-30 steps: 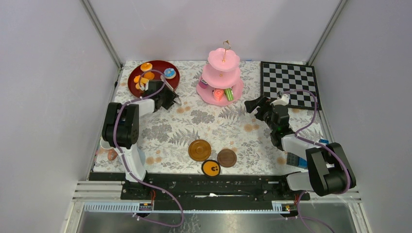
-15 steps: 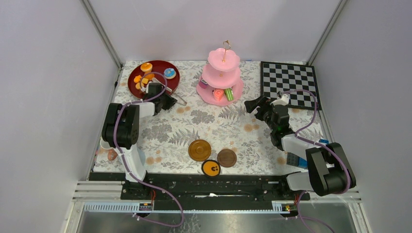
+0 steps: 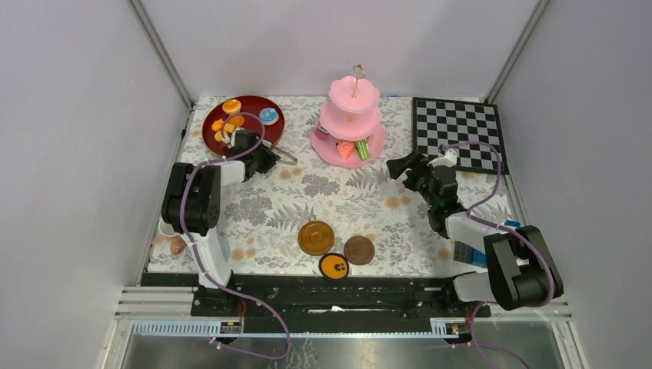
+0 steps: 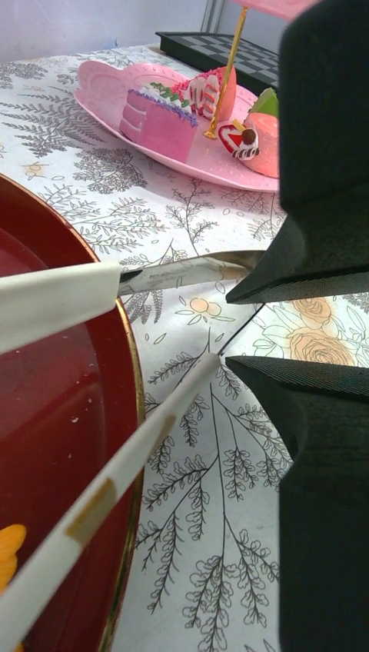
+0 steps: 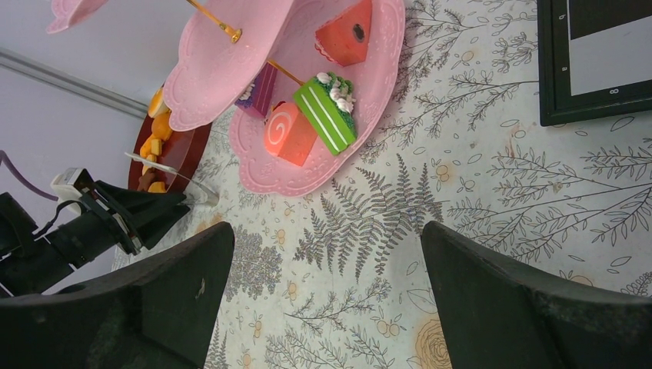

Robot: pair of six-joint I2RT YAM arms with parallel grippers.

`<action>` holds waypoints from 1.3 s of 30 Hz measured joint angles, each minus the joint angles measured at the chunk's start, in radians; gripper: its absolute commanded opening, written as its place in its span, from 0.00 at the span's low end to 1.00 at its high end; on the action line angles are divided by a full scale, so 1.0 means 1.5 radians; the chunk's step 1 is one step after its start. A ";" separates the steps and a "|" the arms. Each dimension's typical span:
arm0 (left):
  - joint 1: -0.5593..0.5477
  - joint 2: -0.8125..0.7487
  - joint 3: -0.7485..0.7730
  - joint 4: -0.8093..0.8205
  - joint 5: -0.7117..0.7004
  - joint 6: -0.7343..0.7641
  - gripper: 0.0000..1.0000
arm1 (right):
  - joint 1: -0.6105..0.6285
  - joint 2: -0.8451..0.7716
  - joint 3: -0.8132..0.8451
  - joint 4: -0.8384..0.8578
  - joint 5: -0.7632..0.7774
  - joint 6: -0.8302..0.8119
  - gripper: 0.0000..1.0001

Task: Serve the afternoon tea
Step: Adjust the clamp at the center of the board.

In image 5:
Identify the black white chessboard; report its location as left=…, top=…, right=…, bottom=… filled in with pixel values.
left=537, top=0, right=651, bottom=126

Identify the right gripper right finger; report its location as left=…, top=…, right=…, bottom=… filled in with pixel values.
left=421, top=221, right=651, bottom=368

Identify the orange pancake stack toy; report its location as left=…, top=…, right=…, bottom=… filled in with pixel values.
left=148, top=87, right=170, bottom=118

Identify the brown star cookie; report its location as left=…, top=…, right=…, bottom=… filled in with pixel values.
left=137, top=169, right=157, bottom=191

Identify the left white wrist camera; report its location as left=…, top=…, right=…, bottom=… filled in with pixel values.
left=50, top=168, right=95, bottom=203

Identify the orange fish cookie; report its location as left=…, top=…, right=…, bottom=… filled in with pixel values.
left=148, top=181, right=167, bottom=193

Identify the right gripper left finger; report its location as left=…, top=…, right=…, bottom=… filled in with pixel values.
left=1, top=222, right=235, bottom=368

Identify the dark red round tray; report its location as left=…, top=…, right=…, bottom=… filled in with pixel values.
left=128, top=115, right=212, bottom=192

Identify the orange round cookie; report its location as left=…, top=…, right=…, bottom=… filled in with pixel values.
left=151, top=111, right=173, bottom=141

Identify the purple cake slice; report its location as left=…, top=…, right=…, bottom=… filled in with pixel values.
left=235, top=64, right=278, bottom=119

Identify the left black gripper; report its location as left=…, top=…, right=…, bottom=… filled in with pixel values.
left=30, top=152, right=219, bottom=268

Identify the red watermelon cake slice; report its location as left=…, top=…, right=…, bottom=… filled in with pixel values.
left=314, top=0, right=373, bottom=67

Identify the green layered cake slice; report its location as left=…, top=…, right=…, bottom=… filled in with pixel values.
left=293, top=71, right=358, bottom=156

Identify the floral tablecloth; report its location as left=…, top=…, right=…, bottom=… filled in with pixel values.
left=158, top=1, right=651, bottom=368

